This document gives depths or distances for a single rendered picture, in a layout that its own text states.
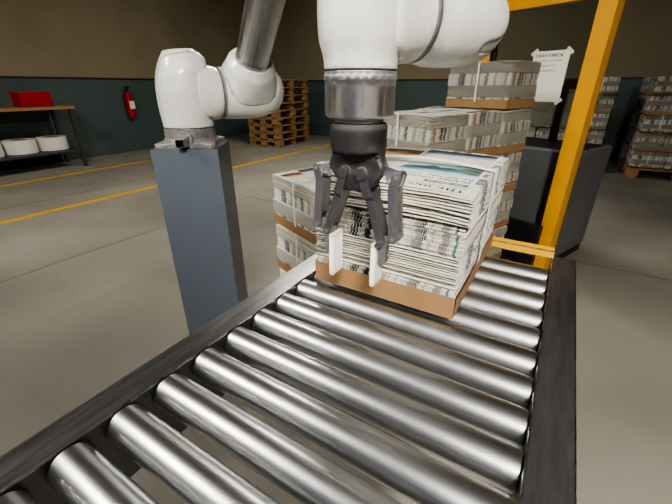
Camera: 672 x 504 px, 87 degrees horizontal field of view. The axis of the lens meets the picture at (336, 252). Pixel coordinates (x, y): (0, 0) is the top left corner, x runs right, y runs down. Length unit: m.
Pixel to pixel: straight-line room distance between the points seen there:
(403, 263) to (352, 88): 0.32
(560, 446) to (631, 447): 1.28
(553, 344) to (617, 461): 1.07
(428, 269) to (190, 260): 0.91
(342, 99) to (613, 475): 1.51
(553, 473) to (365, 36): 0.51
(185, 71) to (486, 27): 0.87
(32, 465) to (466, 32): 0.71
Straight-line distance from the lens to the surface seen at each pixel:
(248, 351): 0.61
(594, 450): 1.72
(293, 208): 1.49
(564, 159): 2.60
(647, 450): 1.82
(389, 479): 0.47
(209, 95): 1.23
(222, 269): 1.32
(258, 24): 1.14
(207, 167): 1.21
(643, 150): 6.56
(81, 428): 0.57
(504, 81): 2.16
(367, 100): 0.45
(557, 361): 0.65
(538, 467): 0.50
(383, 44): 0.45
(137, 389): 0.59
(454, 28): 0.53
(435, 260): 0.62
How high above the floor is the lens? 1.17
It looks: 25 degrees down
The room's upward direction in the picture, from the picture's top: straight up
